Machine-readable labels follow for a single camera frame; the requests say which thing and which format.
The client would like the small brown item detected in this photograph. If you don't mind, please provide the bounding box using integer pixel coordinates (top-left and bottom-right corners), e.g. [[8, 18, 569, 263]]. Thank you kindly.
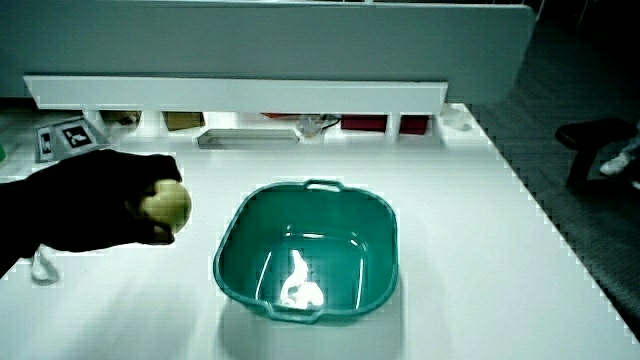
[[99, 110, 143, 126]]

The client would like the white desk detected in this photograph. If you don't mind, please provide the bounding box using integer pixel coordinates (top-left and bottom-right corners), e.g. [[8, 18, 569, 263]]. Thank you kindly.
[[0, 102, 640, 360]]

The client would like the clear plastic item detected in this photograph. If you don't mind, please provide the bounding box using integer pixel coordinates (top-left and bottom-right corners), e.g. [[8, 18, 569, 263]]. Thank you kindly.
[[296, 114, 327, 139]]

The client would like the black stool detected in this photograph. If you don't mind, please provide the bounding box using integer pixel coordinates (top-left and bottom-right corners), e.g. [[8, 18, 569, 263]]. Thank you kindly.
[[554, 117, 640, 187]]

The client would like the grey desk partition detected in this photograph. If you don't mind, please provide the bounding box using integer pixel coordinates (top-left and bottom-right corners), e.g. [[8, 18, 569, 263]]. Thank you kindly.
[[0, 1, 537, 105]]

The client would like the person's left forearm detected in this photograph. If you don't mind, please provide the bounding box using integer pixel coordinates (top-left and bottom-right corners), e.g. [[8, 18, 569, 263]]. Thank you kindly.
[[0, 178, 44, 279]]

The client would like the brown cardboard box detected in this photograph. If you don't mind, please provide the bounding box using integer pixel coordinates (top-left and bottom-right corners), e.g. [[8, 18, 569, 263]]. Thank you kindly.
[[161, 111, 207, 132]]

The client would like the green plastic basin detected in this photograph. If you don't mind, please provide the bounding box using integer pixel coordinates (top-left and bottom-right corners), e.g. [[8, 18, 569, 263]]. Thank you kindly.
[[212, 178, 400, 325]]

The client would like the white desk shelf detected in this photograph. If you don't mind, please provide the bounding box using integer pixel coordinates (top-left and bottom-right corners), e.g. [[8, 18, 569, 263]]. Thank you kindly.
[[23, 74, 449, 138]]

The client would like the person's left hand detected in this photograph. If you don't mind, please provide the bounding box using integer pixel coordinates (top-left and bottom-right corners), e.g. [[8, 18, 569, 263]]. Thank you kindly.
[[24, 117, 184, 253]]

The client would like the white crumpled item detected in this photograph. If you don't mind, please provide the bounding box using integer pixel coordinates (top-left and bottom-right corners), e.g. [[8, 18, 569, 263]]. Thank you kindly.
[[29, 243, 62, 284]]

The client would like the yellow-green pear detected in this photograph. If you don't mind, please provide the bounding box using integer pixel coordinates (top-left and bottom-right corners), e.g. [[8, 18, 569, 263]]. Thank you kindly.
[[139, 178, 193, 235]]

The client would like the dark red box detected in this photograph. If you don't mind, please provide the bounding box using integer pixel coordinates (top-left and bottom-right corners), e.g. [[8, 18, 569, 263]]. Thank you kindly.
[[340, 114, 389, 133], [399, 114, 431, 136]]

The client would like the white shallow tray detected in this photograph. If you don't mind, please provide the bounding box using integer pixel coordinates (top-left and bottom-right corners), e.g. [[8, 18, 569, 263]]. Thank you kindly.
[[196, 128, 302, 150]]

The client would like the small white object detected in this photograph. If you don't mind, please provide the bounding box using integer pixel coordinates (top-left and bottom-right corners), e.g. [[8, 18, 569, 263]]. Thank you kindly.
[[441, 103, 474, 132]]

